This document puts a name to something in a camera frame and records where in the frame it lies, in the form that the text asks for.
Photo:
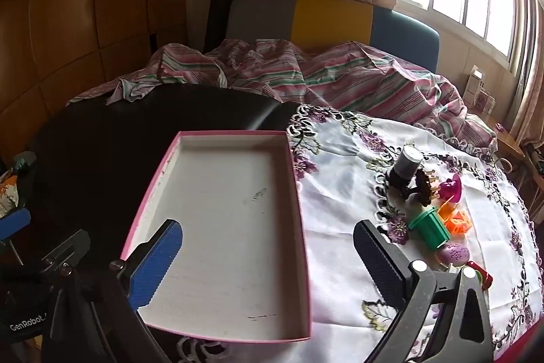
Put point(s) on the grey yellow blue headboard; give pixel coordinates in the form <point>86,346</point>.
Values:
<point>331,18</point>

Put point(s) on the magenta plastic pacifier toy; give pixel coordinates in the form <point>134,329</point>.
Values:
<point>450,188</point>

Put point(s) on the black bottle with grey cap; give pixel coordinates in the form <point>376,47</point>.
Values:
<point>406,165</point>

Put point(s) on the purple patterned egg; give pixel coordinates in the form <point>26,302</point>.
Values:
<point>452,253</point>

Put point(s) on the wooden nightstand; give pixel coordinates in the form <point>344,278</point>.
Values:
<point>505,137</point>

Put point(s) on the orange plastic case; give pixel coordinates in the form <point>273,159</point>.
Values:
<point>446,210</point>

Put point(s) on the black rolled mat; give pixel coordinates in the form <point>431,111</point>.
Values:
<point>219,14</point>

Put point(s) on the orange linked cubes toy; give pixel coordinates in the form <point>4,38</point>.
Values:
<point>459,225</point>

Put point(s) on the striped pink green bedsheet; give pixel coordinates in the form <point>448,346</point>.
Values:
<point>340,78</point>

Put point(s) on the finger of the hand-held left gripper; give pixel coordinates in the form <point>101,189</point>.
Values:
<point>15,222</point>

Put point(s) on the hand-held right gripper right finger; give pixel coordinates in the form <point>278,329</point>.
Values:
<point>378,261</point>

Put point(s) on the white carton box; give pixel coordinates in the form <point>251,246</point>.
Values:
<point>474,84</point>

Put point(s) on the pink print small box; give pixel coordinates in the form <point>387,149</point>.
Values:
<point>485,101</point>

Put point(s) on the brown scalp massage brush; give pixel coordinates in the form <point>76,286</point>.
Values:
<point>425,186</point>

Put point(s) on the floral patterned cloth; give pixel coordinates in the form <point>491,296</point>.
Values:
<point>8,193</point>

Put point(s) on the red white toy block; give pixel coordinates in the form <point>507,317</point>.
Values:
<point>482,277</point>

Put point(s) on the green ribbed plastic cup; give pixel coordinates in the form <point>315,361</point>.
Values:
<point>429,229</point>

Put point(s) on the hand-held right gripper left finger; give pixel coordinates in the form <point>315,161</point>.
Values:
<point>157,261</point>

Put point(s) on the pink cardboard box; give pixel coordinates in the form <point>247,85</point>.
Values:
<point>221,218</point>

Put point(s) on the white embroidered floral tablecloth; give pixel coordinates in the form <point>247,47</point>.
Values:
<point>340,184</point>

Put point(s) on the wooden wardrobe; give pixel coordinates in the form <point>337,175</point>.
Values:
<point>85,5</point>

